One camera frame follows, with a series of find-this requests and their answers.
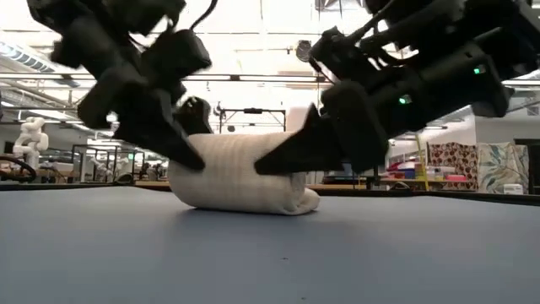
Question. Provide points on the black rig frame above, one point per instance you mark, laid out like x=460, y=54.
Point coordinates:
x=253, y=110

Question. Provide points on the long ceiling light rail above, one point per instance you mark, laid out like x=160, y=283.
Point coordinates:
x=253, y=78

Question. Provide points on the white checked towel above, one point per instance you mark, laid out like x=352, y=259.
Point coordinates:
x=232, y=186

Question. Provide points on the silver air duct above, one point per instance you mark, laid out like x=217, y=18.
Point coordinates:
x=25, y=59

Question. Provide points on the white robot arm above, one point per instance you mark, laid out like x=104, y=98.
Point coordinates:
x=31, y=141

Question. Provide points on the blue table mat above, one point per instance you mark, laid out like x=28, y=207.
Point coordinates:
x=126, y=262

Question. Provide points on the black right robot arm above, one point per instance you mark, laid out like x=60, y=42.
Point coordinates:
x=464, y=50

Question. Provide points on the pink box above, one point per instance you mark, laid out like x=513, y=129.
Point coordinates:
x=457, y=178

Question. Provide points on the brown floral fabric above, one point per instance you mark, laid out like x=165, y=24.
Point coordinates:
x=457, y=158

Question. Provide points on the black cell frame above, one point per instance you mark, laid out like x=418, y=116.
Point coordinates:
x=72, y=164

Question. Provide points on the black cabinet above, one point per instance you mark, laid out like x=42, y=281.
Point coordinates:
x=535, y=164

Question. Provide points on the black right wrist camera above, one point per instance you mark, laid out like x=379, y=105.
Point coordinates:
x=337, y=55

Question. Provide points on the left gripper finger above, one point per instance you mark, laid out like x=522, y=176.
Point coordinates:
x=196, y=118
x=156, y=126

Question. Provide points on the yellow stand post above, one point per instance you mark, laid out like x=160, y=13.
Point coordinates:
x=423, y=169

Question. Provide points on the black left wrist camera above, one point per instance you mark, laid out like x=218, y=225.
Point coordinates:
x=181, y=55

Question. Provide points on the teal leaf fabric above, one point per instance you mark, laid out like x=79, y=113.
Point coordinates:
x=502, y=164

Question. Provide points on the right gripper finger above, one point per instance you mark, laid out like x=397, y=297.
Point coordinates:
x=308, y=154
x=312, y=124

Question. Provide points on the white container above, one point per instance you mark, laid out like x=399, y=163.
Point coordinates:
x=513, y=189

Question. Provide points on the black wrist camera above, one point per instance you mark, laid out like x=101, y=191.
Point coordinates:
x=181, y=55
x=337, y=55

